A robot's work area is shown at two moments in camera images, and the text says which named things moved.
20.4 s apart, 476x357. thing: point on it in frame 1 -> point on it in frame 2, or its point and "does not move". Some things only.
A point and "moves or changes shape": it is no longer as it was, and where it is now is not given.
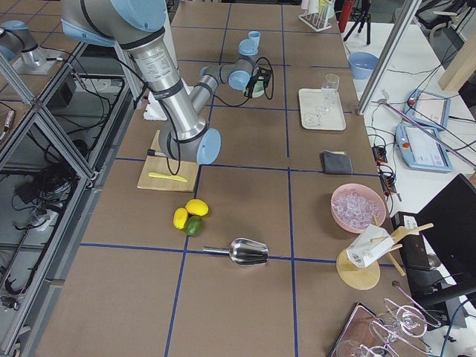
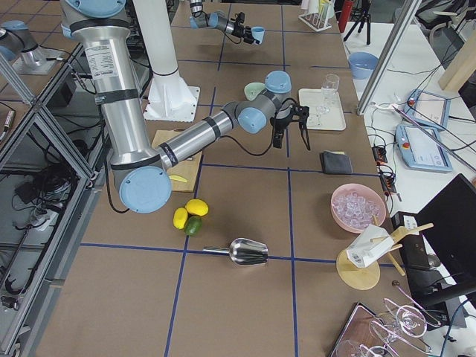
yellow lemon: (197, 207) does not move
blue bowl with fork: (362, 65) does not move
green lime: (193, 226) does not move
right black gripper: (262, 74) -> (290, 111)
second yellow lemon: (180, 217) does not move
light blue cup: (255, 36) moves or changes shape
